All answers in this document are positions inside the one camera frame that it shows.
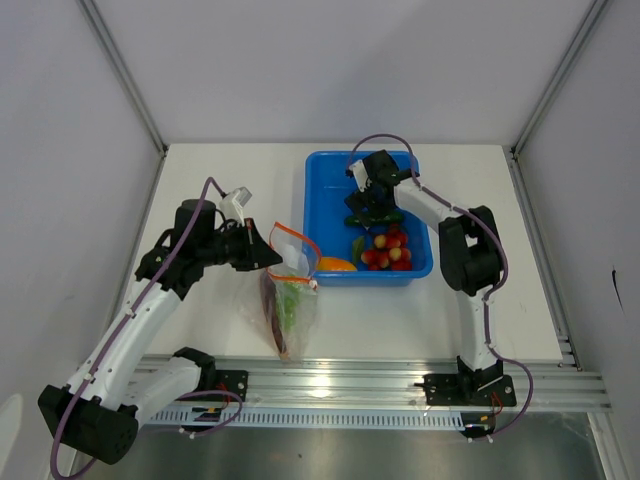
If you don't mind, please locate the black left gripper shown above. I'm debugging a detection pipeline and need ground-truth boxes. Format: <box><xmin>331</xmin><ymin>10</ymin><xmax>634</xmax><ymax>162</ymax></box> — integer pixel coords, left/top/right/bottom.
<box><xmin>198</xmin><ymin>218</ymin><xmax>282</xmax><ymax>271</ymax></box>

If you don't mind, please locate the green cucumber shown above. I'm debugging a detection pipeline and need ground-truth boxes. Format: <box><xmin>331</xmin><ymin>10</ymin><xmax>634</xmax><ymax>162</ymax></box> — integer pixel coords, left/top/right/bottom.
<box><xmin>344</xmin><ymin>210</ymin><xmax>405</xmax><ymax>227</ymax></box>

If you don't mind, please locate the red lychee bunch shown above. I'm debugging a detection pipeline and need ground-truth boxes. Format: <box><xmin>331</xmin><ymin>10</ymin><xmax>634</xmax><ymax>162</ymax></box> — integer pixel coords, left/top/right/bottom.
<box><xmin>351</xmin><ymin>224</ymin><xmax>413</xmax><ymax>271</ymax></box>

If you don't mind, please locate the clear zip top bag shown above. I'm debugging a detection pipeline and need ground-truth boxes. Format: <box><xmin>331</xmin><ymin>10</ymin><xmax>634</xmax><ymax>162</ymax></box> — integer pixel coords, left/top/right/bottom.
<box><xmin>233</xmin><ymin>222</ymin><xmax>322</xmax><ymax>362</ymax></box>

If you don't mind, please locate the green grape bunch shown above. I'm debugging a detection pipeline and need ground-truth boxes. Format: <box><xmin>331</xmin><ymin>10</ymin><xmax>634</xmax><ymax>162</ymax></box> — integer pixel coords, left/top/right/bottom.
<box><xmin>276</xmin><ymin>282</ymin><xmax>307</xmax><ymax>333</ymax></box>

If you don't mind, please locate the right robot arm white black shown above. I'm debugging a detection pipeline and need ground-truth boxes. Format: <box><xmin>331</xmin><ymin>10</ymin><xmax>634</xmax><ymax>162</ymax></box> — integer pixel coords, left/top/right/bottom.
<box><xmin>345</xmin><ymin>150</ymin><xmax>508</xmax><ymax>404</ymax></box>

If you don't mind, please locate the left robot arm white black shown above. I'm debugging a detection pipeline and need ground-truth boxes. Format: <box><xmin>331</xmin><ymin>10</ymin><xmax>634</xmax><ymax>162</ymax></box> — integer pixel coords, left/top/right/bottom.
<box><xmin>38</xmin><ymin>199</ymin><xmax>283</xmax><ymax>465</ymax></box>

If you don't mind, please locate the blue plastic bin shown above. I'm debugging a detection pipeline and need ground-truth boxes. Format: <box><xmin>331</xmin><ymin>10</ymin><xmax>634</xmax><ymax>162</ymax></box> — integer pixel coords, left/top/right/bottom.
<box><xmin>303</xmin><ymin>150</ymin><xmax>434</xmax><ymax>287</ymax></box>

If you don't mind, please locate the orange mango slice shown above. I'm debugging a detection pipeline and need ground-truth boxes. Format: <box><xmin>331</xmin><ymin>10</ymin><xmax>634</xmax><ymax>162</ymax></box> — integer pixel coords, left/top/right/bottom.
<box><xmin>316</xmin><ymin>256</ymin><xmax>357</xmax><ymax>272</ymax></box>

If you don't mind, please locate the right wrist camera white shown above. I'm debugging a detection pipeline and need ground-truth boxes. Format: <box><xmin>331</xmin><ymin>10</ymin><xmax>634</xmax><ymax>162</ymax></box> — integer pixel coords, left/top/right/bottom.
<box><xmin>346</xmin><ymin>160</ymin><xmax>370</xmax><ymax>192</ymax></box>

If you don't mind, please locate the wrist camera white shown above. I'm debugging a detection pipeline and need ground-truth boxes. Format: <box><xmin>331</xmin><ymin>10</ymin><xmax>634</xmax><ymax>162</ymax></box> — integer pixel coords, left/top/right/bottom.
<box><xmin>218</xmin><ymin>187</ymin><xmax>252</xmax><ymax>225</ymax></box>
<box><xmin>346</xmin><ymin>160</ymin><xmax>370</xmax><ymax>192</ymax></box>

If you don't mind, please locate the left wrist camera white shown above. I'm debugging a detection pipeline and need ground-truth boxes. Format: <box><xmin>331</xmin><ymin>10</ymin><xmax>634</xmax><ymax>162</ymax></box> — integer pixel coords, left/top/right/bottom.
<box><xmin>218</xmin><ymin>187</ymin><xmax>252</xmax><ymax>225</ymax></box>

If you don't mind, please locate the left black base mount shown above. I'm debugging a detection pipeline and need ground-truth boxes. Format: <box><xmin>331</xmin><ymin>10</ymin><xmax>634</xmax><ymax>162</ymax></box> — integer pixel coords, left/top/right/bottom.
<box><xmin>173</xmin><ymin>347</ymin><xmax>249</xmax><ymax>406</ymax></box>

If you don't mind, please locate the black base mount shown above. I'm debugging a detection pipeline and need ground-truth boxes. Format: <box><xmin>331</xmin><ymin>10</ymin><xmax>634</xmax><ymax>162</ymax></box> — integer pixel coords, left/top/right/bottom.
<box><xmin>413</xmin><ymin>373</ymin><xmax>517</xmax><ymax>407</ymax></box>
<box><xmin>173</xmin><ymin>347</ymin><xmax>249</xmax><ymax>406</ymax></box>

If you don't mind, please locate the right aluminium frame post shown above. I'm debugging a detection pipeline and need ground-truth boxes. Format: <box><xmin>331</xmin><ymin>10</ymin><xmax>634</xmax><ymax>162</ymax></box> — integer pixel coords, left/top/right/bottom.
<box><xmin>509</xmin><ymin>0</ymin><xmax>614</xmax><ymax>156</ymax></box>

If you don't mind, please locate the aluminium frame post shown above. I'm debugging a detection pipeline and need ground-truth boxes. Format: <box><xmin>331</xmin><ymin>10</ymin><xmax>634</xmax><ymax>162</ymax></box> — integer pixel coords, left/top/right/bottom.
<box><xmin>74</xmin><ymin>0</ymin><xmax>168</xmax><ymax>156</ymax></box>
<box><xmin>509</xmin><ymin>0</ymin><xmax>614</xmax><ymax>156</ymax></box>

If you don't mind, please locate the white slotted cable duct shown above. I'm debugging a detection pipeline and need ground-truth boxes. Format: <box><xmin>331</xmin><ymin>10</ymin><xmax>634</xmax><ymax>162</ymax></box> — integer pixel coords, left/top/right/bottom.
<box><xmin>148</xmin><ymin>405</ymin><xmax>465</xmax><ymax>431</ymax></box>

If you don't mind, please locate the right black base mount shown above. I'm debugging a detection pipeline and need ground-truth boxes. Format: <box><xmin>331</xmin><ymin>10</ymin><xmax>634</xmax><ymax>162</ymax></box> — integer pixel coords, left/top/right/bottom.
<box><xmin>413</xmin><ymin>373</ymin><xmax>517</xmax><ymax>407</ymax></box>

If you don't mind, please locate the aluminium mounting rail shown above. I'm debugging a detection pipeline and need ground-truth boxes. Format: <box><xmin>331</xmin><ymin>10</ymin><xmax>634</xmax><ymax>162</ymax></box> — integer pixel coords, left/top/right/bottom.
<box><xmin>216</xmin><ymin>357</ymin><xmax>612</xmax><ymax>413</ymax></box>

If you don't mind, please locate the left aluminium frame post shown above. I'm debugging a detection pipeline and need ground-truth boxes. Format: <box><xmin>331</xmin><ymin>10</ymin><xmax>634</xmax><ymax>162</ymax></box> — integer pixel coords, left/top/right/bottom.
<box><xmin>74</xmin><ymin>0</ymin><xmax>168</xmax><ymax>156</ymax></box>

